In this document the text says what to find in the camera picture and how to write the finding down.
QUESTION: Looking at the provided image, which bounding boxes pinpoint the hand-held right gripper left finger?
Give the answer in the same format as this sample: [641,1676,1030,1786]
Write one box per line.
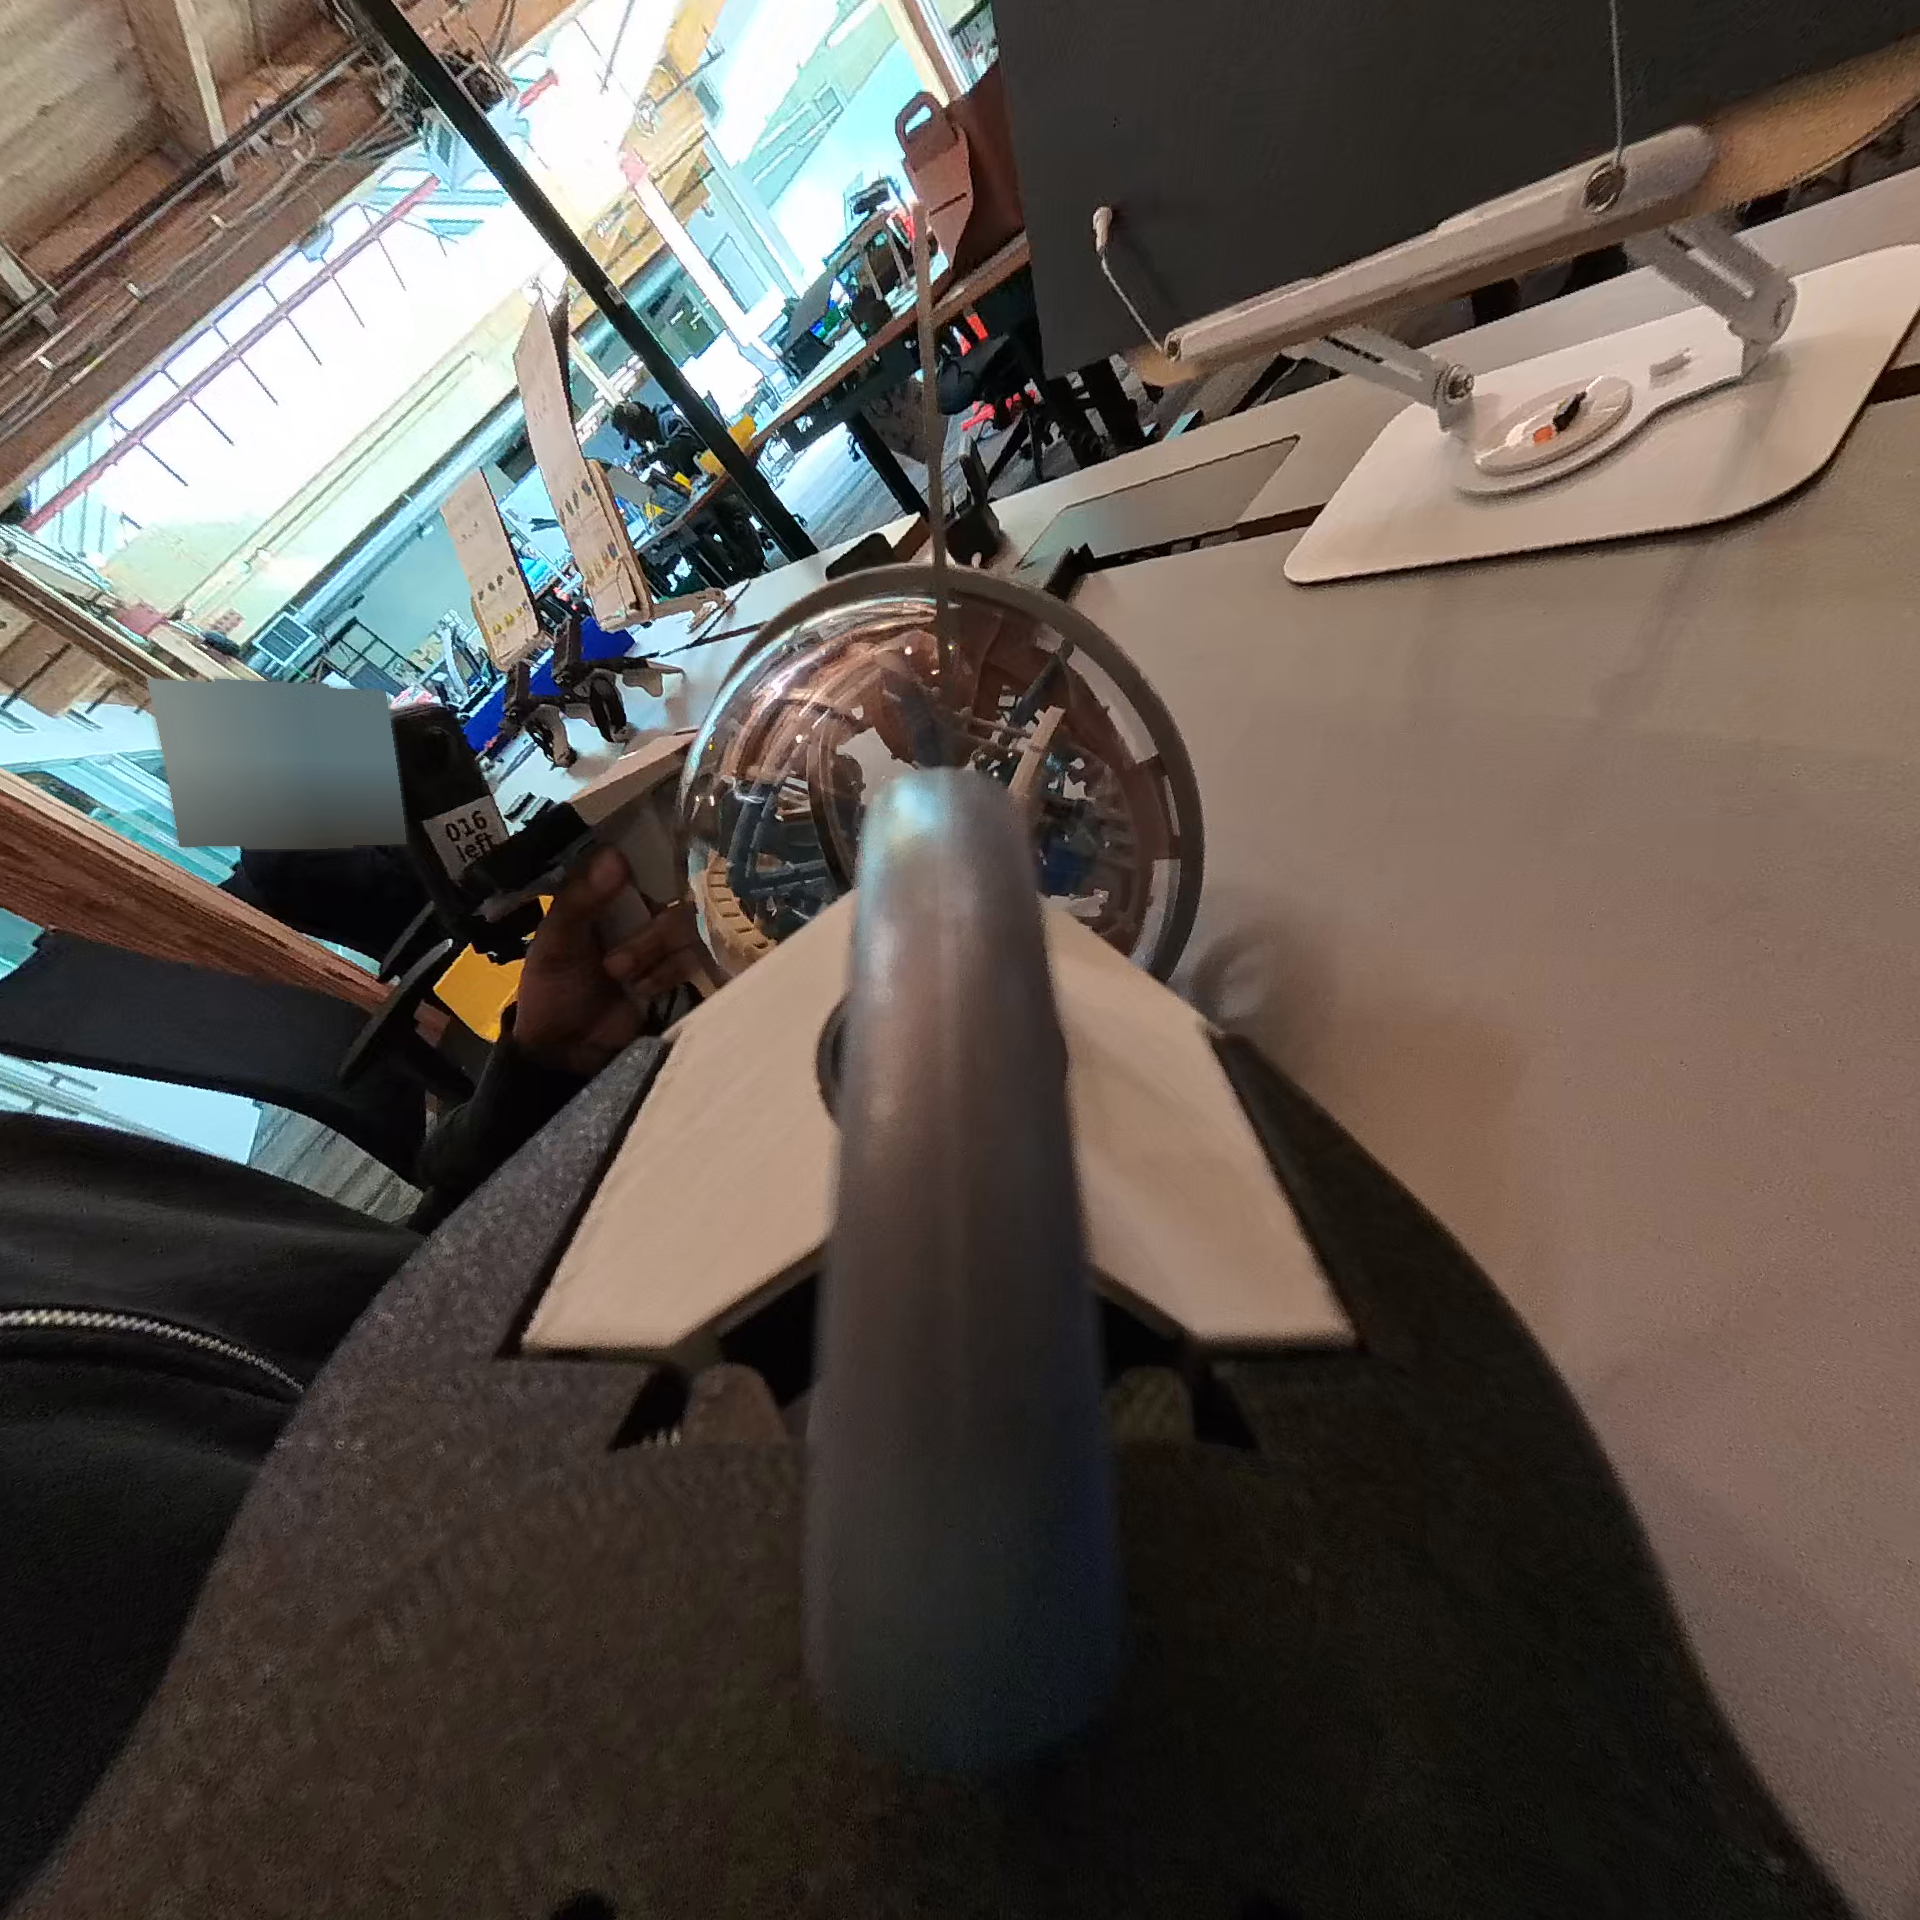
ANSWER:
[522,897,860,1402]

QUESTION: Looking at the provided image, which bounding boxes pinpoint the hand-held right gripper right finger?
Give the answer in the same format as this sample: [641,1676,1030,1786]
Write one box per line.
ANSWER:
[1040,904,1358,1360]

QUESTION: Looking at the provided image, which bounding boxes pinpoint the clear plastic maze ball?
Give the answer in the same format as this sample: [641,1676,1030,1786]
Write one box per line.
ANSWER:
[675,561,1210,1002]

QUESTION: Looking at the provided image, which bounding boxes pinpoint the person's left forearm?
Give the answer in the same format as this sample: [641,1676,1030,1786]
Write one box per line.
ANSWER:
[409,1032,606,1235]

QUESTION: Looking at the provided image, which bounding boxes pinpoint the person's left hand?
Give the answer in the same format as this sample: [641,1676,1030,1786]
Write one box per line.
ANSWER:
[509,849,694,1077]

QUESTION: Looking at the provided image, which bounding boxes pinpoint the cardboard sign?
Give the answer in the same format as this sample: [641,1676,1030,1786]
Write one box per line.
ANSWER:
[438,463,544,673]
[508,288,657,635]

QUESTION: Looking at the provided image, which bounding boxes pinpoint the yellow storage bin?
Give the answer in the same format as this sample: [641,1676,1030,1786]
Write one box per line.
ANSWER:
[438,943,522,1041]

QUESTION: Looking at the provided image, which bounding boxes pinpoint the black diagonal pole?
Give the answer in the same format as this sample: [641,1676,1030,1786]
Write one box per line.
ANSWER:
[350,0,822,561]

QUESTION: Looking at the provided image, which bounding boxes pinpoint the person's black jacket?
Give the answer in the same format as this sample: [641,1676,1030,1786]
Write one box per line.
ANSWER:
[0,1113,441,1920]

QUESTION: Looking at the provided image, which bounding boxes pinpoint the white folding stand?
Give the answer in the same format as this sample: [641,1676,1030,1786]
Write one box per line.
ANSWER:
[1093,0,1912,587]

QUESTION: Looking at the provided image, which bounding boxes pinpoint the brown carrier bag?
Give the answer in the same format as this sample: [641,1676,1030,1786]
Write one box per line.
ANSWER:
[890,64,1025,274]

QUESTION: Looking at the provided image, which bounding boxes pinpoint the black partition panel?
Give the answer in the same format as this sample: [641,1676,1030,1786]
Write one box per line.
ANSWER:
[995,0,1920,379]

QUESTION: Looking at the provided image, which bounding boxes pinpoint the grey desk cable hatch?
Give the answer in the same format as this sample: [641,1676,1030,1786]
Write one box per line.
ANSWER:
[1018,433,1302,567]

